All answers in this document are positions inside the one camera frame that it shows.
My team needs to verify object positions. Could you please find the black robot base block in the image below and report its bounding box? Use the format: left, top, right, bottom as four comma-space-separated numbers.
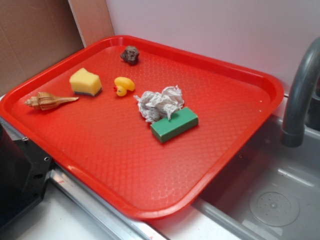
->
0, 126, 53, 231

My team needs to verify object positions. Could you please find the crumpled white paper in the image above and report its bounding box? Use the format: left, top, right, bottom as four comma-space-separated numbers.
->
133, 85, 185, 124

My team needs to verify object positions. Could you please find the red plastic tray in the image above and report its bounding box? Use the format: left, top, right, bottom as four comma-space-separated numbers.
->
0, 36, 284, 220

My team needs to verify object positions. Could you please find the green rectangular block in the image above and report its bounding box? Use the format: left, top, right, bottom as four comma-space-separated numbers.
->
150, 107, 199, 143

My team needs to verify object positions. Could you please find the yellow rubber duck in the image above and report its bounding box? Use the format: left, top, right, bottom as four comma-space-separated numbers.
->
113, 76, 136, 97

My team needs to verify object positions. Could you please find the brown rock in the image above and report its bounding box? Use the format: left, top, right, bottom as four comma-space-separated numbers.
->
120, 45, 140, 65

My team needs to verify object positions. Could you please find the yellow sponge piece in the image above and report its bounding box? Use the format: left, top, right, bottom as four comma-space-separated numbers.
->
69, 67, 102, 97

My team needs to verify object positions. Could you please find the tan spiral seashell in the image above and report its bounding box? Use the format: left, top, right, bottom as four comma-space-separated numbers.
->
24, 92, 79, 111

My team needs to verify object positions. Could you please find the grey plastic sink basin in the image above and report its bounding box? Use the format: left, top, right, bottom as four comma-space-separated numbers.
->
193, 116, 320, 240

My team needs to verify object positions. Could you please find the grey sink faucet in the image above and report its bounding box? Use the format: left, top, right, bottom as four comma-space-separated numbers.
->
280, 38, 320, 148

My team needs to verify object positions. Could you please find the brown cardboard panel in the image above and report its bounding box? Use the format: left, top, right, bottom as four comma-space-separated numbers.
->
0, 0, 114, 95

